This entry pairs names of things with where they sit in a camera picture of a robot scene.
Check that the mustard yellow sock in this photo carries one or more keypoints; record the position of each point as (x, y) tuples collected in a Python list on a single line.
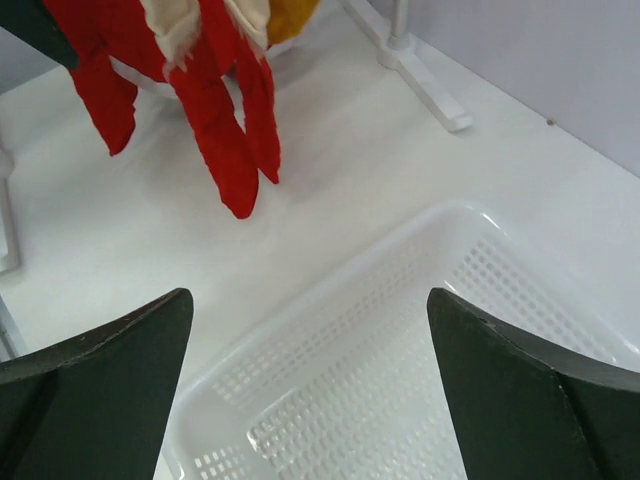
[(288, 18)]

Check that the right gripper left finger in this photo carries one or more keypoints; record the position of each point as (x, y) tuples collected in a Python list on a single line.
[(96, 406)]

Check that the red beige patterned sock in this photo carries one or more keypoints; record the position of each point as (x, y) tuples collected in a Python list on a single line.
[(256, 84)]

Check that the white plastic tray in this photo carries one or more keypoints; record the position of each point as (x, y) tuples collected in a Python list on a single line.
[(343, 383)]

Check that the metal clothes rack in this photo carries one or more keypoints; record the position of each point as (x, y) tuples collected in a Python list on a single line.
[(397, 49)]

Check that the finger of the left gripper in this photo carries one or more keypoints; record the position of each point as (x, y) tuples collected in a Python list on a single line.
[(31, 22)]

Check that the red hanging clothes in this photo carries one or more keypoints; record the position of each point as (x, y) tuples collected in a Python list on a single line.
[(99, 31)]

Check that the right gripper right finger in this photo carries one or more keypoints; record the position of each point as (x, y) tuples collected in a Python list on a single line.
[(526, 408)]

